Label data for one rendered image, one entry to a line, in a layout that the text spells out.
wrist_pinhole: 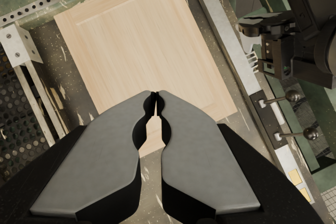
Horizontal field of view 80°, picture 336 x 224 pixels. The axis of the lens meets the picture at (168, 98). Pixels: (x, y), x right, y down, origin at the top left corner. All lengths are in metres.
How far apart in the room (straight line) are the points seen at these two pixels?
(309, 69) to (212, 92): 0.44
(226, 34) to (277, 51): 0.43
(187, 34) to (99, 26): 0.31
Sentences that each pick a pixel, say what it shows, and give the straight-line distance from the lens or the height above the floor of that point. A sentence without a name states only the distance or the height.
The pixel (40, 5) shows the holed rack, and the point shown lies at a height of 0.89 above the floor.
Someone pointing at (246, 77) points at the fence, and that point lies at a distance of 0.74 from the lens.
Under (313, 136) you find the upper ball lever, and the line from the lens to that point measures 0.70.
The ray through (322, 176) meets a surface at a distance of 1.00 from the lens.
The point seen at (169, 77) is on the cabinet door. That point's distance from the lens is 0.70.
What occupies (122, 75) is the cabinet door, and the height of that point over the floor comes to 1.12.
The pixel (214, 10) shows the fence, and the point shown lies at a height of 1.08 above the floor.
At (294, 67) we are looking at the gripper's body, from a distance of 0.34.
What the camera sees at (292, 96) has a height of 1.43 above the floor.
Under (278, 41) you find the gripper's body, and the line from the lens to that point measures 0.32.
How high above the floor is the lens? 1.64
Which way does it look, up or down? 36 degrees down
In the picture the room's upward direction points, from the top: 154 degrees clockwise
